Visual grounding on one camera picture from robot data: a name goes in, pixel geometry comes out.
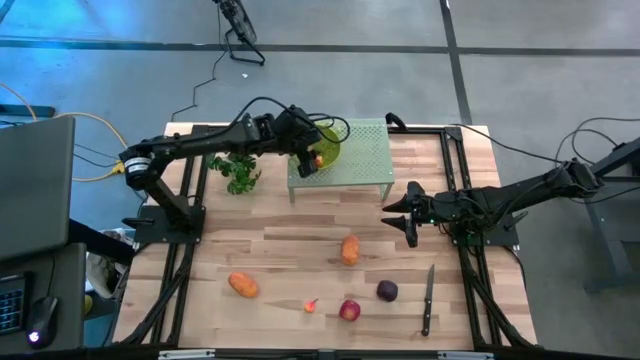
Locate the black aluminium table frame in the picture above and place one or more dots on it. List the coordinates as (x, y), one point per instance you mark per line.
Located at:
(425, 130)

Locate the dark grey side table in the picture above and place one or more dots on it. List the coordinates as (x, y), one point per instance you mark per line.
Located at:
(601, 225)

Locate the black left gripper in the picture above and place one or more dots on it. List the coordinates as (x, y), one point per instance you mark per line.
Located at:
(295, 132)

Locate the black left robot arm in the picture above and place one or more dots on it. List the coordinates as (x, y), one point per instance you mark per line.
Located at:
(200, 142)

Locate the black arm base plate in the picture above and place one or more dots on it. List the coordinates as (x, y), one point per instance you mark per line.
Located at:
(505, 239)
(150, 232)

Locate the dark grey desk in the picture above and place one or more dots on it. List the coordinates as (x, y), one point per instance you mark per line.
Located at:
(65, 280)

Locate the orange oblong fruit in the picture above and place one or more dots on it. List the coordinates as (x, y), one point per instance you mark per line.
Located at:
(243, 285)
(350, 250)

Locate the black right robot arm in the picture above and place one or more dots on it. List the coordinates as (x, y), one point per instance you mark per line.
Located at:
(500, 197)

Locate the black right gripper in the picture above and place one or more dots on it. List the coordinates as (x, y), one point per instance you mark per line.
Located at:
(422, 207)

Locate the backlit black keyboard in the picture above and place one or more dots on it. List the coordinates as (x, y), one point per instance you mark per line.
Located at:
(12, 305)

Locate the dark purple plum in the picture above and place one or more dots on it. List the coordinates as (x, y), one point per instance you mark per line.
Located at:
(387, 291)

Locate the white bag lined bin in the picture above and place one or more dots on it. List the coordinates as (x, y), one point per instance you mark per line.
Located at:
(105, 270)

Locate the black flat bar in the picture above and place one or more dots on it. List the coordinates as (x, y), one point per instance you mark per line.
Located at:
(25, 111)

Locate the green potted plant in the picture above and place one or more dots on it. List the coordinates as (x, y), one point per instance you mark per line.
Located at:
(242, 175)

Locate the black computer mouse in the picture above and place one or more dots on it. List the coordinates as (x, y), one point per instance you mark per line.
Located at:
(42, 317)

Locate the red apple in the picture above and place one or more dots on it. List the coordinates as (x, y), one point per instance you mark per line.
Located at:
(350, 310)

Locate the green plastic colander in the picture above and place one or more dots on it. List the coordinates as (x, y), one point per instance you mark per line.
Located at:
(330, 147)

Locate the silver metal bracket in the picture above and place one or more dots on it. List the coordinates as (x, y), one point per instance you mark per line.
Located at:
(185, 354)
(465, 355)

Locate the small orange pear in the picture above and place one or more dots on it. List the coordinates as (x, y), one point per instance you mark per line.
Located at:
(310, 306)
(318, 161)

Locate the black floor fan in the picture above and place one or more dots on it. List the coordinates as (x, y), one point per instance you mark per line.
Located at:
(242, 25)

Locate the pale green perforated shelf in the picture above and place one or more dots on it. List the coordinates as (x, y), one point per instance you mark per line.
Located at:
(365, 160)

